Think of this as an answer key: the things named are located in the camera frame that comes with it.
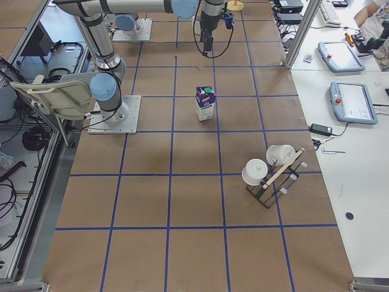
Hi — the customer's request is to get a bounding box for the blue white milk carton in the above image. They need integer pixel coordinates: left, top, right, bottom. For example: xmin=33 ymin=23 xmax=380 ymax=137
xmin=196 ymin=86 xmax=216 ymax=121

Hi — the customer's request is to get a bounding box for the wooden mug tree stand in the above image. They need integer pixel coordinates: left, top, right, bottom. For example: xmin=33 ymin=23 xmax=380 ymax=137
xmin=227 ymin=0 xmax=244 ymax=12

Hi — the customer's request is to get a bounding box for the white keyboard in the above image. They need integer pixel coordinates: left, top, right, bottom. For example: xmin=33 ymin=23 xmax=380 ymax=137
xmin=318 ymin=1 xmax=342 ymax=27

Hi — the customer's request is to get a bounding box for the upper teach pendant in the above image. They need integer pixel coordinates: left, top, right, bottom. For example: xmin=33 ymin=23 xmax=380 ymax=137
xmin=318 ymin=41 xmax=365 ymax=72

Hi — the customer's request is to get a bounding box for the teach pendant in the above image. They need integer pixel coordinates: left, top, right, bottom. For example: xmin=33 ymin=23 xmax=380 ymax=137
xmin=329 ymin=82 xmax=377 ymax=125
xmin=318 ymin=41 xmax=365 ymax=72

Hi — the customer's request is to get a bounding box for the white mug on rack rear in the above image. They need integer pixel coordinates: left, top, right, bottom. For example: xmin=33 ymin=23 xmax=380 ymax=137
xmin=266 ymin=145 xmax=295 ymax=166

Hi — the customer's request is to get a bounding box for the white mug on rack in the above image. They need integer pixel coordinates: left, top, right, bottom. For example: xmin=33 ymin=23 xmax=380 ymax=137
xmin=266 ymin=145 xmax=295 ymax=166
xmin=242 ymin=158 xmax=268 ymax=186

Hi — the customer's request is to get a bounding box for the white mug on rack front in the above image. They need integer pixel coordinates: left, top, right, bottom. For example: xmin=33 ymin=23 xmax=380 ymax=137
xmin=242 ymin=158 xmax=268 ymax=186

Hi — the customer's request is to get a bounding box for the black power adapter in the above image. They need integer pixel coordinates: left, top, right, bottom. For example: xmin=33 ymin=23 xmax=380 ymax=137
xmin=308 ymin=123 xmax=332 ymax=137

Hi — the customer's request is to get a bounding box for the beige plastic chair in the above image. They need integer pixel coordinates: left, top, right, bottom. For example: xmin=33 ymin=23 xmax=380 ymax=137
xmin=10 ymin=75 xmax=92 ymax=120

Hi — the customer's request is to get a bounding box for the lower teach pendant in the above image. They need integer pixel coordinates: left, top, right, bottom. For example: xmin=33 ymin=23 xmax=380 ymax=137
xmin=329 ymin=82 xmax=377 ymax=125

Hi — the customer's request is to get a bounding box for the metal allen key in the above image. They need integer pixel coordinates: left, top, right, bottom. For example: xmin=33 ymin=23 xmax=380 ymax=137
xmin=321 ymin=147 xmax=345 ymax=154

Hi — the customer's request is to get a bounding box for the person in white shirt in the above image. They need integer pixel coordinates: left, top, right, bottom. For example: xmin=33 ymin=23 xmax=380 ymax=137
xmin=354 ymin=0 xmax=388 ymax=41

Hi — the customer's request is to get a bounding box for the black round table cap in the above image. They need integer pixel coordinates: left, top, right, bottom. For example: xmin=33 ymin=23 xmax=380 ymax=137
xmin=345 ymin=212 xmax=354 ymax=220

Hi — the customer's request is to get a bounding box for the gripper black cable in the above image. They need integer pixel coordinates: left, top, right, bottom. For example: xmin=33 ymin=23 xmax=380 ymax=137
xmin=192 ymin=15 xmax=235 ymax=58

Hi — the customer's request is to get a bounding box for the aluminium frame post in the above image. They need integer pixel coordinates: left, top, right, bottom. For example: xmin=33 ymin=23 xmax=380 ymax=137
xmin=284 ymin=0 xmax=322 ymax=69

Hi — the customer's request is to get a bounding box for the wooden rack handle bar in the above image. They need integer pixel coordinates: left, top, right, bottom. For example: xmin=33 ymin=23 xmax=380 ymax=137
xmin=262 ymin=148 xmax=305 ymax=190

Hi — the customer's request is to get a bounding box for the black wire mug rack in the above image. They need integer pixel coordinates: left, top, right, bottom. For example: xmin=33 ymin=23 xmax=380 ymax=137
xmin=246 ymin=162 xmax=299 ymax=209

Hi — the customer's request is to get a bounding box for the coiled black cable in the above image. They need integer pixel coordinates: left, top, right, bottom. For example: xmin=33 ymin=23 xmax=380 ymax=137
xmin=22 ymin=125 xmax=49 ymax=151

